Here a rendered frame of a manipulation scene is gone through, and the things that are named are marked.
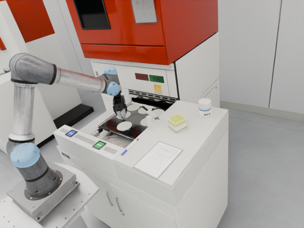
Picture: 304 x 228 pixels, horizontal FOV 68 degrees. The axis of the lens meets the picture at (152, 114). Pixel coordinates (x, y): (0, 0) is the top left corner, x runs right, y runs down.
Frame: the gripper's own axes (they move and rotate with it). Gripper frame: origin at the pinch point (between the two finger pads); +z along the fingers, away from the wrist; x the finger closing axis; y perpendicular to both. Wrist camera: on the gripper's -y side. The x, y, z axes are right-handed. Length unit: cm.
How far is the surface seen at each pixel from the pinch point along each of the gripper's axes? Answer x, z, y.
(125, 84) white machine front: -3.9, -10.4, 32.5
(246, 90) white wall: -137, 61, 113
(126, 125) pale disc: -2.5, 1.2, -7.3
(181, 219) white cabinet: -25, 21, -66
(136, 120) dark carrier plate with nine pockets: -9.1, 1.3, -3.4
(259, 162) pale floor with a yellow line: -112, 91, 23
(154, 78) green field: -25.7, -19.2, 13.0
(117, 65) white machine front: -0.8, -25.5, 35.2
